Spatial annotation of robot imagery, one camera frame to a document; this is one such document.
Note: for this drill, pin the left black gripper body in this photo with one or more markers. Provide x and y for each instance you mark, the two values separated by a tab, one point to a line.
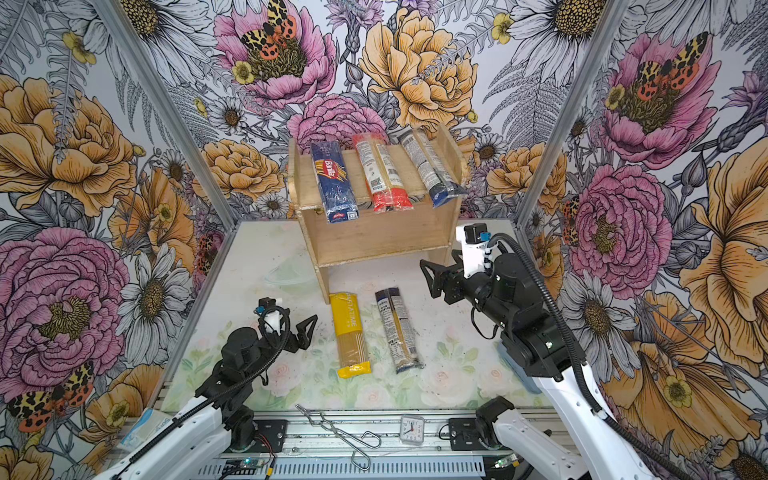
286	343

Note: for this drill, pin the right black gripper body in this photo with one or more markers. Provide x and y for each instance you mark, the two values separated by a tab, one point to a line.
476	289

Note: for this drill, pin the yellow Pastatime spaghetti bag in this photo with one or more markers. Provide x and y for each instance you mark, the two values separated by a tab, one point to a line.
350	340

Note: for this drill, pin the clear spaghetti bag blue end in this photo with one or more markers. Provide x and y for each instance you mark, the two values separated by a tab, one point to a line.
398	329

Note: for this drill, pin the red spaghetti bag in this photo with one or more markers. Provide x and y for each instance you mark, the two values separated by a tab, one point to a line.
385	186

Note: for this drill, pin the blue Barilla spaghetti box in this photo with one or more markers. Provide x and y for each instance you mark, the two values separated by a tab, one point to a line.
336	192

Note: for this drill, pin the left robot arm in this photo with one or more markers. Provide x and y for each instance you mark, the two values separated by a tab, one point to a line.
216	418

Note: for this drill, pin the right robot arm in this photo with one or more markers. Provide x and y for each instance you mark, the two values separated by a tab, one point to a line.
604	449

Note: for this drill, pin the wooden two-tier shelf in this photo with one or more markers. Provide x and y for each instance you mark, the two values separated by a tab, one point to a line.
425	228

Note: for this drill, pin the white blue packet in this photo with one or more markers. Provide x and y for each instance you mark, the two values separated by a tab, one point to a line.
150	422

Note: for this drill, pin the metal tongs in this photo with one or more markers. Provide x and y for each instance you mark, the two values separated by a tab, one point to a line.
360	443

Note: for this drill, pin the small white clock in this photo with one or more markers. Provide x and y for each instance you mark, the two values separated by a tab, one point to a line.
412	430

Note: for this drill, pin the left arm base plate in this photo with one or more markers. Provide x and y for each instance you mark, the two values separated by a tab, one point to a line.
259	436

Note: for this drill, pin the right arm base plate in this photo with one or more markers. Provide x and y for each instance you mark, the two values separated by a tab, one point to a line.
471	434

